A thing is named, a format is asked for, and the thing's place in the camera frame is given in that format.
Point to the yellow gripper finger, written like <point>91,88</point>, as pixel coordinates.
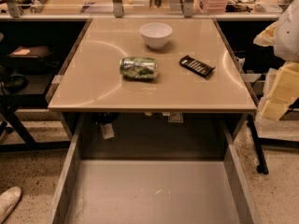
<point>266,37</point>
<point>281,89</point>

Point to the green crushed soda can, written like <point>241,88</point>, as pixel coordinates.
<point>139,68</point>

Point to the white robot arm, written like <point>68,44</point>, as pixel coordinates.
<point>283,36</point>

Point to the open grey top drawer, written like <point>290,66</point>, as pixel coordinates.
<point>153,172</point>

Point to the black snack bar wrapper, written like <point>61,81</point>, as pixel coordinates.
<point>197,67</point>

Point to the white ceramic bowl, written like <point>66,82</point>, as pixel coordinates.
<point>156,34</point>

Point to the white paper tag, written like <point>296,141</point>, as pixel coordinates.
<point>107,131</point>

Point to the white shoe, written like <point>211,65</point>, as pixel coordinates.
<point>8,201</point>

